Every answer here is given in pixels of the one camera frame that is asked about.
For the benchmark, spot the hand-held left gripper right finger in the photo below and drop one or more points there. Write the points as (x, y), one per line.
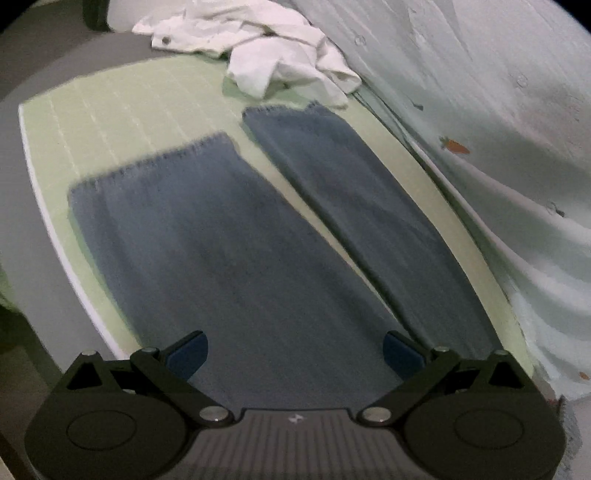
(401, 356)

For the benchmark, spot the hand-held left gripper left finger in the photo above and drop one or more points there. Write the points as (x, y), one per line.
(189, 356)

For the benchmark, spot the blue denim jeans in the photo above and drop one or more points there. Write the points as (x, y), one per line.
(221, 258)

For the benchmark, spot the green checked mat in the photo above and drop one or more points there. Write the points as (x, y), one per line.
(115, 120)

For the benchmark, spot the carrot print light sheet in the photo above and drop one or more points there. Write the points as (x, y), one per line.
(485, 92)

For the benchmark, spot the white shirt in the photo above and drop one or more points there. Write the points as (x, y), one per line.
(277, 60)

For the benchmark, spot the dark upright object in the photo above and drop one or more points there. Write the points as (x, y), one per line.
(94, 14)

